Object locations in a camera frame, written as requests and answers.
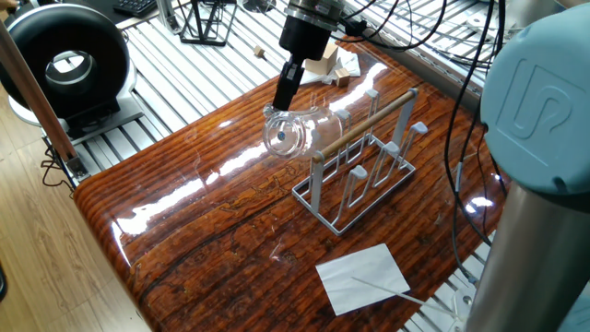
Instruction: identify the thin black floor cable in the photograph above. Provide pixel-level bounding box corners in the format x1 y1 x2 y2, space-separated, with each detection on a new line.
40 137 77 197

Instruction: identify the black keyboard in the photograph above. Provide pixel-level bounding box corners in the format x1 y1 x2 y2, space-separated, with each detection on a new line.
112 0 159 19

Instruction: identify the aluminium frame post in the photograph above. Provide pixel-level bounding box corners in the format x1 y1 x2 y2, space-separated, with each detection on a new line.
155 0 184 36

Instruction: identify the black cable with angled plug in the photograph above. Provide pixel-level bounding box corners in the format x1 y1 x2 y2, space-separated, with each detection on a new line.
331 0 449 53

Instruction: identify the brown frame post with bracket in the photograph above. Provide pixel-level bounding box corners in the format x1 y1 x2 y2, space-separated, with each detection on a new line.
0 20 90 183

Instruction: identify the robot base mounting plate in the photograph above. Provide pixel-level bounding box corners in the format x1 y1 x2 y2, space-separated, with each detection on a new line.
449 285 478 332

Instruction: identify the large wooden cube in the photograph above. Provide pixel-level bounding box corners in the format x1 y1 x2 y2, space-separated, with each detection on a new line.
303 41 340 77

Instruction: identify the white cable tie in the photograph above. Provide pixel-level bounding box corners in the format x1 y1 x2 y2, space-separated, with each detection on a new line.
350 276 467 323

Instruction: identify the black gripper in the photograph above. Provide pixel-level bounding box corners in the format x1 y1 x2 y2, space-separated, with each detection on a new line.
270 12 334 113

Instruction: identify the black cable with grey sleeve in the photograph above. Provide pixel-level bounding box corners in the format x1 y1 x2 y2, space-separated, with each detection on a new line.
443 0 508 248

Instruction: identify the crumpled white napkin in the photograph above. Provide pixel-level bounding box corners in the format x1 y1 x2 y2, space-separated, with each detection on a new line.
299 45 362 87

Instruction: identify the aluminium table frame rail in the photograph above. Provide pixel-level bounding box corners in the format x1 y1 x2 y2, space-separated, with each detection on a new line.
339 2 485 110

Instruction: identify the clear glass cup with handle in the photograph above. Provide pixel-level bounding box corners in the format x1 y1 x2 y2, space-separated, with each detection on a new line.
261 103 345 161

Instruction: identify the white paper sheet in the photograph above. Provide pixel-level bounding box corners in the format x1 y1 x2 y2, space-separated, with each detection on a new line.
314 243 412 317

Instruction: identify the black ring-shaped device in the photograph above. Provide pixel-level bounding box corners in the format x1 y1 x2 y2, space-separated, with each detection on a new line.
0 3 145 140

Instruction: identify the white mug drying rack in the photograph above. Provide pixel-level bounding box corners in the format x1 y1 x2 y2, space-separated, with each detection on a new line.
291 87 430 237

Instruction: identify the small wooden cube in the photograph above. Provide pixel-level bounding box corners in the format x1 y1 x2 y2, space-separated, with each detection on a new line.
334 66 352 89

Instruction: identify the black cable with metal connector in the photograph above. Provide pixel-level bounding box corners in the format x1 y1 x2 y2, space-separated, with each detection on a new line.
444 0 508 286

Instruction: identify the black wire stand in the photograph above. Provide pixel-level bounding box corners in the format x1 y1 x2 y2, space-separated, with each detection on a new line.
176 0 239 48

